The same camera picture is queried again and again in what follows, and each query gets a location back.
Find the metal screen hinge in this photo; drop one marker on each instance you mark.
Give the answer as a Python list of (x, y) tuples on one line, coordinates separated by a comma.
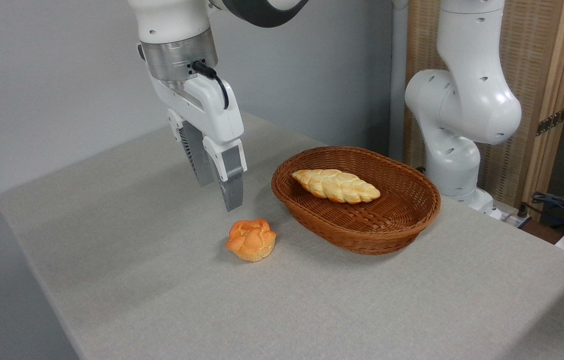
[(551, 122)]

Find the white power strip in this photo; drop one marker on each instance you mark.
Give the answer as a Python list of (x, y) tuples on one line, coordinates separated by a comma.
[(512, 218)]

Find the brown wicker basket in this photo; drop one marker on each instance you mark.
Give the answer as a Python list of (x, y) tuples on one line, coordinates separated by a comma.
[(392, 220)]

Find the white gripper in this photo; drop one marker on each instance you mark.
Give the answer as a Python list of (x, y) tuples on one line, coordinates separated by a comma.
[(206, 107)]

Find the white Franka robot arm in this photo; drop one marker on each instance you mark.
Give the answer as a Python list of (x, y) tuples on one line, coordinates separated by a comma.
[(462, 100)]

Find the braided bread loaf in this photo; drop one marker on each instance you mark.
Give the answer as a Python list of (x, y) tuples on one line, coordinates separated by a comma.
[(337, 186)]

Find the round orange bun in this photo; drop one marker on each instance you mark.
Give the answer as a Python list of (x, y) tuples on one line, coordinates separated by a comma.
[(251, 241)]

